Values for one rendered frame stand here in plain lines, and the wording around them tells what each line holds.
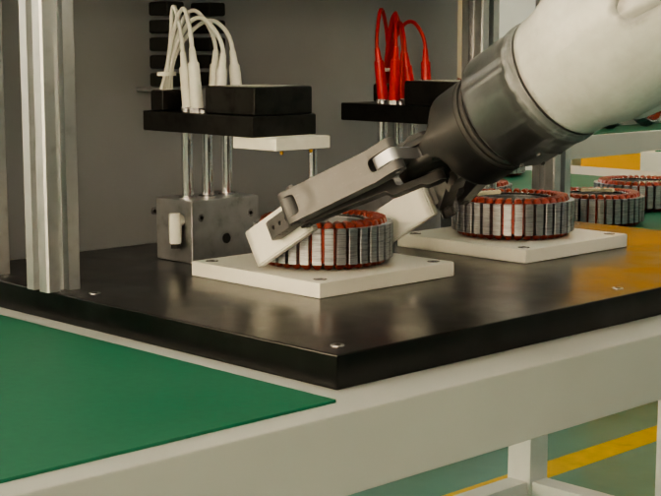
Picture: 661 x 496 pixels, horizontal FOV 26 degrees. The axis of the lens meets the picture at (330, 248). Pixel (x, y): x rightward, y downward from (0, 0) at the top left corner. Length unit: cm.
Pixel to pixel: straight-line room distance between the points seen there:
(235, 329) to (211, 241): 30
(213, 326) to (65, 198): 20
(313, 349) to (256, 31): 60
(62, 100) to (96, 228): 25
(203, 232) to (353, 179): 24
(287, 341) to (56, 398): 15
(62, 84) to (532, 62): 36
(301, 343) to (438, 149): 20
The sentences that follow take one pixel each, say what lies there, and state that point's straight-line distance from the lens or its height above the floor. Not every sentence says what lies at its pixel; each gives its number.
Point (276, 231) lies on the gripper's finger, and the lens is 107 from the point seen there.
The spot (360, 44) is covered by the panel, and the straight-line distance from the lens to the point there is 152.
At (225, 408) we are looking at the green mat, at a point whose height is 75.
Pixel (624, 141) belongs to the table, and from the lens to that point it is 342.
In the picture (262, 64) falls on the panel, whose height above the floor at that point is 93.
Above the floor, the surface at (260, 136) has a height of 88.
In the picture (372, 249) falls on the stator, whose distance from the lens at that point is 111.
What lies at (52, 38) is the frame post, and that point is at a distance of 108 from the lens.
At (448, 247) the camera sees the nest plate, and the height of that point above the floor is 78.
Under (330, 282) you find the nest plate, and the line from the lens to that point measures 106.
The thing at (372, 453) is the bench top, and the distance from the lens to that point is 84.
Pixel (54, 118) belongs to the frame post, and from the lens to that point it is 109.
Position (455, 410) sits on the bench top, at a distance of 89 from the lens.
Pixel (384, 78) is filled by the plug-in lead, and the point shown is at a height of 92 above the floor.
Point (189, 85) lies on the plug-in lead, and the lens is 122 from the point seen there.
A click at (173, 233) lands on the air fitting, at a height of 80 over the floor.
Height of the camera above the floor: 96
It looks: 8 degrees down
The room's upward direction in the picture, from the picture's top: straight up
